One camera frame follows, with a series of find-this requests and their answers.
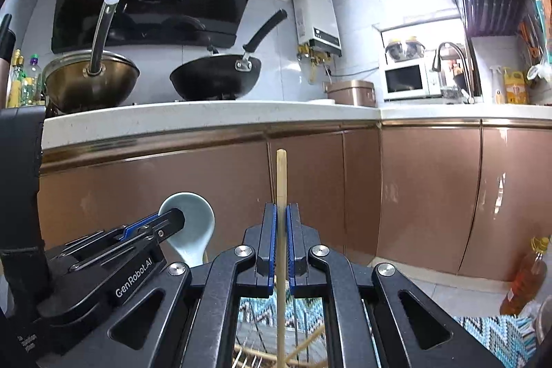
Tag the condiment bottles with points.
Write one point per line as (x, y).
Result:
(26, 81)

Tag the black wok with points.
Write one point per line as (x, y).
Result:
(211, 81)

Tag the white microwave oven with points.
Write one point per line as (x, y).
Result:
(407, 81)

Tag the steel kitchen faucet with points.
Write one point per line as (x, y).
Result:
(448, 49)

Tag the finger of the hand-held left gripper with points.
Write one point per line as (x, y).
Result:
(138, 225)
(170, 221)

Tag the white spray bottle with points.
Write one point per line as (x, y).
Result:
(498, 87)

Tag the yellow detergent bottle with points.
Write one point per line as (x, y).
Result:
(515, 87)

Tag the zigzag patterned cloth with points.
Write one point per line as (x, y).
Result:
(487, 338)

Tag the clear plastic utensil holder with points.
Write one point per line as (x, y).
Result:
(302, 316)

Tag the white water heater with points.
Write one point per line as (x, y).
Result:
(317, 21)

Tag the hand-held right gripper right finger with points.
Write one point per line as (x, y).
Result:
(291, 247)

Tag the white kitchen countertop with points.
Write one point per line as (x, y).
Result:
(215, 113)

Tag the steel wok with glass lid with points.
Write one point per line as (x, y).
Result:
(92, 85)

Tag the brown rice cooker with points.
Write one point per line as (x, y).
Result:
(351, 92)

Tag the brown kitchen cabinets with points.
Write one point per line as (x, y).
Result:
(431, 195)

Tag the wooden chopstick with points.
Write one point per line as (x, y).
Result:
(308, 344)
(281, 187)

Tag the cooking oil bottle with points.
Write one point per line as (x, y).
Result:
(524, 281)

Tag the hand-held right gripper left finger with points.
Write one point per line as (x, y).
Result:
(272, 247)

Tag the steel pots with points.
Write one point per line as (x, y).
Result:
(405, 50)

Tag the pale ceramic spoon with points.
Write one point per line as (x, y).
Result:
(192, 230)

